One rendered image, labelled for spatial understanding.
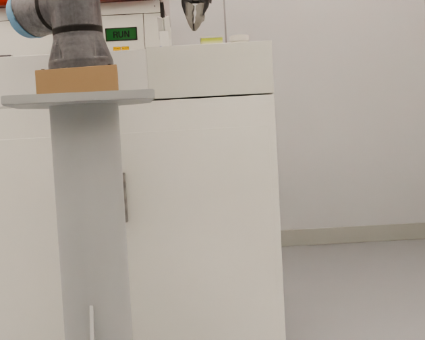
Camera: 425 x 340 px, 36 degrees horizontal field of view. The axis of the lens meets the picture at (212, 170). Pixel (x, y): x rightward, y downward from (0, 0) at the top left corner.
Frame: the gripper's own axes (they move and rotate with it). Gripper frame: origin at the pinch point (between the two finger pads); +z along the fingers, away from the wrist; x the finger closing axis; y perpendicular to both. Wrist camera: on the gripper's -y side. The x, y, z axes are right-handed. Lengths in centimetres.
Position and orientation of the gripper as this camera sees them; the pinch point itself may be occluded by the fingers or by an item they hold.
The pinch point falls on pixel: (193, 26)
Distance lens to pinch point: 216.7
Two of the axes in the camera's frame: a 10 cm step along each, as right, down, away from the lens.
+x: -9.7, -0.8, 2.5
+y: 2.5, -0.7, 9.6
